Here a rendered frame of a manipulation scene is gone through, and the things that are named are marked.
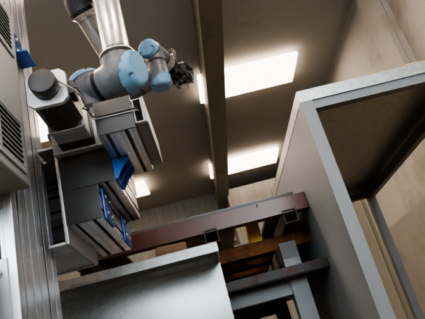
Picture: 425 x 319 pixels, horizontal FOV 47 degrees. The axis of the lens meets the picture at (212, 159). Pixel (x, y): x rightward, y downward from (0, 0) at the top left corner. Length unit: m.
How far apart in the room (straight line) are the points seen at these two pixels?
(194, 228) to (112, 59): 0.65
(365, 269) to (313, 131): 0.43
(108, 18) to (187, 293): 0.92
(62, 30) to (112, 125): 3.71
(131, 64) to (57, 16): 3.22
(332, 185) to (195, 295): 0.58
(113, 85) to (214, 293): 0.74
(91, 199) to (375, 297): 0.79
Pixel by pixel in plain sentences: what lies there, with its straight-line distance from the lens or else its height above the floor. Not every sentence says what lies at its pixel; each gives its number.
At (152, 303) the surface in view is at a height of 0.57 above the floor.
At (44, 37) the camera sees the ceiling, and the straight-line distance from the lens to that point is 4.88.
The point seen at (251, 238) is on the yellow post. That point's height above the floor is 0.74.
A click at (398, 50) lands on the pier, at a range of 4.59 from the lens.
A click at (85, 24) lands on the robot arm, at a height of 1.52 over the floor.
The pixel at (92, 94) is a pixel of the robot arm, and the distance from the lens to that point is 1.54.
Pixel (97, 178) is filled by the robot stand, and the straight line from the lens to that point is 1.26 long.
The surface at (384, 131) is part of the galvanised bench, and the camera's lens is 2.19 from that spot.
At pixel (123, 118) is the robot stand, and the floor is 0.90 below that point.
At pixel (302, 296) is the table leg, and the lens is 1.77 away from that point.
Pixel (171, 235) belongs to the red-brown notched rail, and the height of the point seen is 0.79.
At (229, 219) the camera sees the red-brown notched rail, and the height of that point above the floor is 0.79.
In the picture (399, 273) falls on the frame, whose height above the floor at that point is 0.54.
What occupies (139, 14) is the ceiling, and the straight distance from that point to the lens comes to 4.78.
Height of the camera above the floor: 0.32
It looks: 23 degrees up
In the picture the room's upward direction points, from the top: 15 degrees counter-clockwise
